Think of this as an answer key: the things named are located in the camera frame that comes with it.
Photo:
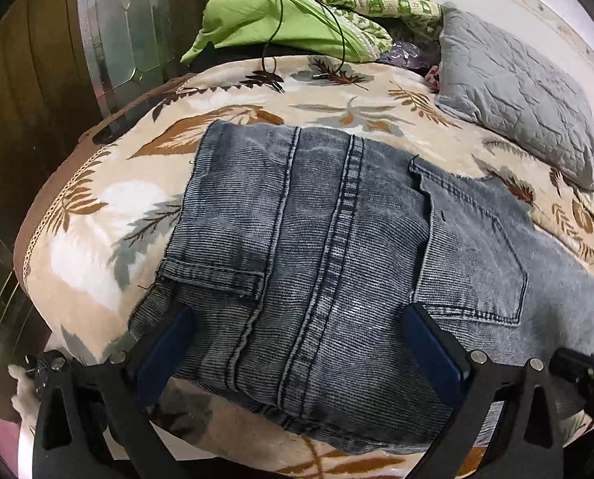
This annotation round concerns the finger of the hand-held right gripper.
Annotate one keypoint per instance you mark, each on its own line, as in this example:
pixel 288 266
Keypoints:
pixel 588 379

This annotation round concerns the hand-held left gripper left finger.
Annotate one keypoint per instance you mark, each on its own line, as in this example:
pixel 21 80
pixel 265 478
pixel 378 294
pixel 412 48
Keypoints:
pixel 167 352

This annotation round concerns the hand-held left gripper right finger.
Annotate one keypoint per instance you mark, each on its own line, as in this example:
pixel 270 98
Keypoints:
pixel 436 354

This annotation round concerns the grey-blue denim pants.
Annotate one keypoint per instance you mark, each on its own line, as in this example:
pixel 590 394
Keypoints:
pixel 326 234

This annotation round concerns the beige leaf print blanket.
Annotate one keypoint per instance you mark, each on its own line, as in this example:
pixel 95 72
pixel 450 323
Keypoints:
pixel 127 199

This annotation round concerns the grey quilted pillow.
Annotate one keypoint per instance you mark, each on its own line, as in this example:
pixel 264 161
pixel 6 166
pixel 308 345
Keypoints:
pixel 516 90

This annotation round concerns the purple cloth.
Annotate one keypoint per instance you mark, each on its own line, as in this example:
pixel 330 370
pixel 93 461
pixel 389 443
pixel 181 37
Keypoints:
pixel 406 55

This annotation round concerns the brown wooden wardrobe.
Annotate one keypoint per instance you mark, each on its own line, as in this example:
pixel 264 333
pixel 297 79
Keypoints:
pixel 27 85

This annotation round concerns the patterned glass door panel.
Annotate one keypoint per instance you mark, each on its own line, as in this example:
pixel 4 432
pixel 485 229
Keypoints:
pixel 127 20

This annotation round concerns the lime green cloth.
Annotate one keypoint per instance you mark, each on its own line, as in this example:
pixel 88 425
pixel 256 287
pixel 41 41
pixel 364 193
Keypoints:
pixel 277 27

